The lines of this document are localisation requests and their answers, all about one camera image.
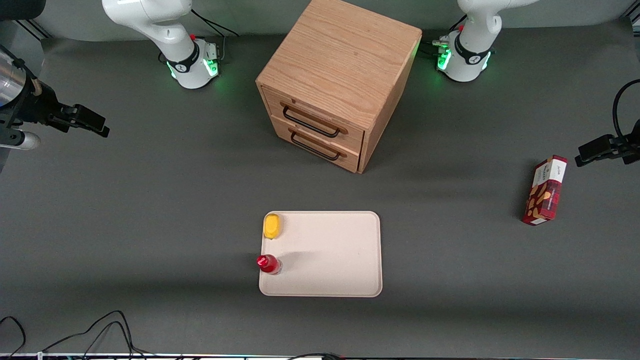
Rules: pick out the red snack box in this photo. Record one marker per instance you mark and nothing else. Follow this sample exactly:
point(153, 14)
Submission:
point(545, 192)

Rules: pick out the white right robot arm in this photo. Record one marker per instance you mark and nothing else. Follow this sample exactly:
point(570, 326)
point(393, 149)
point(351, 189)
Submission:
point(150, 20)

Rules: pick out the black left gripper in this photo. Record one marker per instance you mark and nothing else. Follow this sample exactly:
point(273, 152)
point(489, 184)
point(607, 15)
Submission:
point(626, 148)

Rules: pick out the beige plastic tray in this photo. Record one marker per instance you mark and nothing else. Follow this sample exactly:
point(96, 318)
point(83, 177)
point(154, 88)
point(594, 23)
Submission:
point(330, 255)

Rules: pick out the yellow lemon toy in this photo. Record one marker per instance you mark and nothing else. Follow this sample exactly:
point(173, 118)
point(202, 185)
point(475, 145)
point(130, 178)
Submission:
point(272, 226)

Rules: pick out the wooden drawer with notch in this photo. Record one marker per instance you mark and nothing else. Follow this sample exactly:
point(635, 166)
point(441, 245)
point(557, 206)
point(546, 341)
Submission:
point(320, 119)

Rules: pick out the plain wooden drawer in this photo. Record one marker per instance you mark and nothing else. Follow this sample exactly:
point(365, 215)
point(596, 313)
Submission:
point(325, 147)

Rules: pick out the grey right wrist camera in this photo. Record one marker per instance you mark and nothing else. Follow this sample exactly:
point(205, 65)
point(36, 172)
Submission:
point(25, 140)

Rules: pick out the red capped bottle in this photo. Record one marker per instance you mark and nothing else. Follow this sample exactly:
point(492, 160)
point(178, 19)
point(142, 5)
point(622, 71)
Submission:
point(268, 263)

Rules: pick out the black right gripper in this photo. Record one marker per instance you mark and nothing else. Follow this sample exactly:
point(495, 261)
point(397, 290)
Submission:
point(36, 106)

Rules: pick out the wooden drawer cabinet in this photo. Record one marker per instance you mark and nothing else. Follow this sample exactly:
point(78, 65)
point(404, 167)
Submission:
point(345, 60)

